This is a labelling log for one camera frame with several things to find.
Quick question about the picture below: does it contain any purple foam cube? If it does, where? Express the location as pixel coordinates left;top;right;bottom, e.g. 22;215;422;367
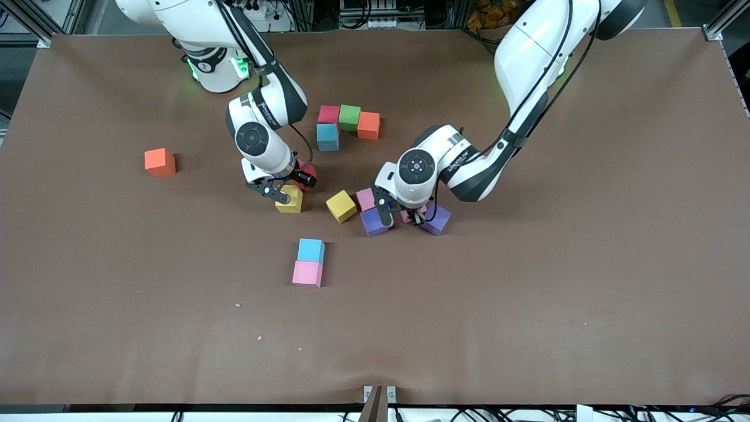
421;203;452;236
359;208;390;238

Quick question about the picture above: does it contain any yellow foam cube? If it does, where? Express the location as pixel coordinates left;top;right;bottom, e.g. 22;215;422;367
325;189;358;224
275;185;304;214

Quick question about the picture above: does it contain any blue foam cube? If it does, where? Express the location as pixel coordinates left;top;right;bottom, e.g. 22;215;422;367
316;123;340;152

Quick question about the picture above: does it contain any green foam cube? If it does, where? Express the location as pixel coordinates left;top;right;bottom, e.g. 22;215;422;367
338;104;362;132

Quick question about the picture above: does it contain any orange foam cube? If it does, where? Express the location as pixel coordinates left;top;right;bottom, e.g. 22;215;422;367
357;111;381;141
144;148;176;178

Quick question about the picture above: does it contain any cyan foam cube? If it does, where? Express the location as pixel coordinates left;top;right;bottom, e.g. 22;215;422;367
296;238;326;266

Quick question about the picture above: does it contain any brown table cover sheet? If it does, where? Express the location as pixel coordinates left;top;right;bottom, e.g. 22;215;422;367
0;29;750;406

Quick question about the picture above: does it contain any grey equipment rack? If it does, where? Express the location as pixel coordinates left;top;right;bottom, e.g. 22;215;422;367
339;0;422;30

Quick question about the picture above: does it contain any bag of orange balls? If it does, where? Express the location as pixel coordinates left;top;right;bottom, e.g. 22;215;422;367
469;0;522;30

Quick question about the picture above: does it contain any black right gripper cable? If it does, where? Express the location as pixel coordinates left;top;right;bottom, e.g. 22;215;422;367
288;122;314;173

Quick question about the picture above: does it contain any small metal bracket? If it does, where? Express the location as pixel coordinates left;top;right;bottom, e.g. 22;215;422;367
363;385;397;405

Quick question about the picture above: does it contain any dark camera mount post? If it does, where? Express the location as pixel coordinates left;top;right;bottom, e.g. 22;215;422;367
357;385;390;422

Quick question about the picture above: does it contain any aluminium frame post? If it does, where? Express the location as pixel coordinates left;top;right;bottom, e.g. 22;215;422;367
59;0;106;36

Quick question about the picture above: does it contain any aluminium frame rail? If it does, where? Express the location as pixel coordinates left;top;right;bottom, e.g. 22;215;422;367
0;0;53;49

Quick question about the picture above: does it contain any silver table edge rail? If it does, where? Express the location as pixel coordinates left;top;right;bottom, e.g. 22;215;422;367
722;40;750;118

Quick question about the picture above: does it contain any aluminium frame corner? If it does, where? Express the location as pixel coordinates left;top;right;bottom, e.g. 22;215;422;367
702;0;750;42

